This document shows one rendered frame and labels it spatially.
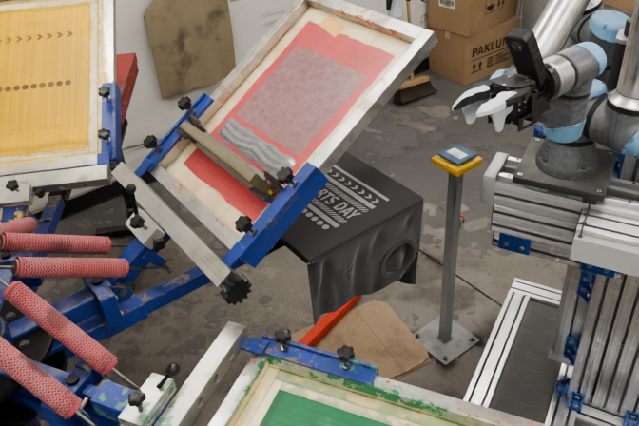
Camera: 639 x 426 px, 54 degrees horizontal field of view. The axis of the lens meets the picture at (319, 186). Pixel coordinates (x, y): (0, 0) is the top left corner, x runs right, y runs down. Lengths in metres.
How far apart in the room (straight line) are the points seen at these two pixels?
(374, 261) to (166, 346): 1.29
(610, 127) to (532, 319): 1.37
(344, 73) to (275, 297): 1.58
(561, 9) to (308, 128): 0.74
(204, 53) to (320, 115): 2.23
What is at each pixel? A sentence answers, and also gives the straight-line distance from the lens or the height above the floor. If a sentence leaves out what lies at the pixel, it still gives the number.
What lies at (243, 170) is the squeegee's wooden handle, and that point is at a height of 1.30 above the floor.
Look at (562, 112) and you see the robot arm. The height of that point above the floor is 1.57.
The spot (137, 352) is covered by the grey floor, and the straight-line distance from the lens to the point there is 3.09.
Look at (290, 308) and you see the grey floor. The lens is 3.10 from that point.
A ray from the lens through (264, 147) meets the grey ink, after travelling 1.83.
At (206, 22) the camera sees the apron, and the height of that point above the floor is 0.93.
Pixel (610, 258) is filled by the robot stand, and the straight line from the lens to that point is 1.69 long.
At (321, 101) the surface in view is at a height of 1.37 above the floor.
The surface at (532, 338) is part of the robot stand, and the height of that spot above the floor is 0.21.
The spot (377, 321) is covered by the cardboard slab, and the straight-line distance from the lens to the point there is 2.99.
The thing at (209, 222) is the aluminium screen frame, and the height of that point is 1.15.
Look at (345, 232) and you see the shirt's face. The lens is 1.98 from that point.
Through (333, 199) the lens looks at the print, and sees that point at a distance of 2.13.
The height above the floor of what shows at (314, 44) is 1.45.
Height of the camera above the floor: 2.18
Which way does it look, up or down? 34 degrees down
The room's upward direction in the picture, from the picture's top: 4 degrees counter-clockwise
